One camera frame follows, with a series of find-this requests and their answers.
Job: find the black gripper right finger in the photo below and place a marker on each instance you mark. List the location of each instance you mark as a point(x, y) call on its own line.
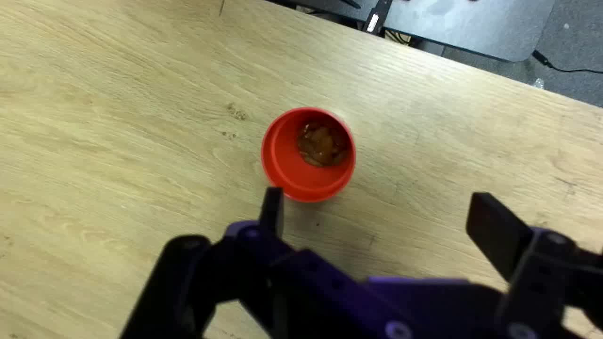
point(502, 236)

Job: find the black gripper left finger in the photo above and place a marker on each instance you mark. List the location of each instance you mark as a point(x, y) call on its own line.
point(273, 209)

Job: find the orange plastic cup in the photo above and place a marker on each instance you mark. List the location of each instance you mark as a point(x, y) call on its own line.
point(308, 155)

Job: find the brown contents in cup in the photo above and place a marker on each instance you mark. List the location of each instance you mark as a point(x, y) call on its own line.
point(322, 143)

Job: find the dark chair base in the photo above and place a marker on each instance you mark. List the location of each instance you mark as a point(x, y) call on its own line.
point(340, 10)

